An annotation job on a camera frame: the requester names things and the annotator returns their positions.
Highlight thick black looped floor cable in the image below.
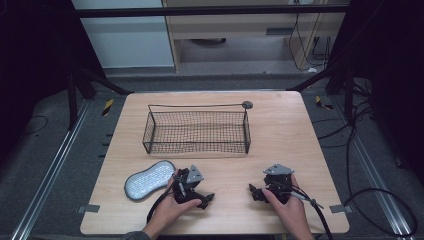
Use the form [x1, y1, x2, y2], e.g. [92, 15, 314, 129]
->
[343, 187, 419, 238]

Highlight black curtain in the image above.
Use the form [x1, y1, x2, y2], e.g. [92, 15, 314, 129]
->
[0, 0, 107, 168]
[328, 0, 424, 188]

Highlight grey tape piece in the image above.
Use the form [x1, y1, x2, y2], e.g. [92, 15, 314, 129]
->
[77, 203, 101, 215]
[328, 203, 354, 215]

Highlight black wire mesh basket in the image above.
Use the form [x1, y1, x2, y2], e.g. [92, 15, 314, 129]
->
[142, 100, 254, 156]

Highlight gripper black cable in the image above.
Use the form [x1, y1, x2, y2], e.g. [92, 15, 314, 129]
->
[145, 176, 186, 224]
[279, 185, 335, 240]

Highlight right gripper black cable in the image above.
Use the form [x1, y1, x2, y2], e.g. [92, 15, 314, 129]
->
[279, 185, 335, 240]

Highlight person's left hand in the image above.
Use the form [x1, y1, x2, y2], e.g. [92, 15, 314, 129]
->
[142, 175, 203, 234]

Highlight aluminium floor rail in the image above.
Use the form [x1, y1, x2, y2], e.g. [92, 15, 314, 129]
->
[329, 95, 416, 240]
[9, 99, 92, 240]

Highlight thin black floor cable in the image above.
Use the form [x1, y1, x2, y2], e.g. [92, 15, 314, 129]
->
[21, 114, 50, 136]

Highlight grey oval silicone pad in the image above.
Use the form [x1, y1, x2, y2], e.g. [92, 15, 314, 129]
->
[123, 159, 177, 202]

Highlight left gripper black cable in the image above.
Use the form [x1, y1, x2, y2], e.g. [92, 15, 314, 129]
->
[145, 176, 186, 224]

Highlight person's right hand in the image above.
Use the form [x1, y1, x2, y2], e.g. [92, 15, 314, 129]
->
[261, 174, 313, 234]

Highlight black horizontal frame bar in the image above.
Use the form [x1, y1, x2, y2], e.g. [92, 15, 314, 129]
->
[74, 4, 350, 19]

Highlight light wooden desk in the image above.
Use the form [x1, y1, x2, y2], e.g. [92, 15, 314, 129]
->
[161, 0, 352, 73]

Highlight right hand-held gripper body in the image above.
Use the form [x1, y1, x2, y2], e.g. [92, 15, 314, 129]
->
[262, 162, 296, 205]

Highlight white cabinet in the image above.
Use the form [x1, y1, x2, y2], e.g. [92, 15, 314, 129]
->
[71, 0, 176, 70]

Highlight yellow black striped tape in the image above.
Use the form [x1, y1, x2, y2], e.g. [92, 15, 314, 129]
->
[101, 97, 115, 117]
[314, 95, 335, 111]

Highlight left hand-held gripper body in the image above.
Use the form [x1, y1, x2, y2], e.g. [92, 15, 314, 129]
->
[171, 164, 205, 205]

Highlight black cables under desk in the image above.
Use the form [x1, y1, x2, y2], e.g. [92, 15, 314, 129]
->
[287, 12, 332, 72]

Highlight black metal stand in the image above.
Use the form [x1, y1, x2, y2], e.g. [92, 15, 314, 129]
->
[65, 61, 135, 132]
[287, 61, 372, 126]

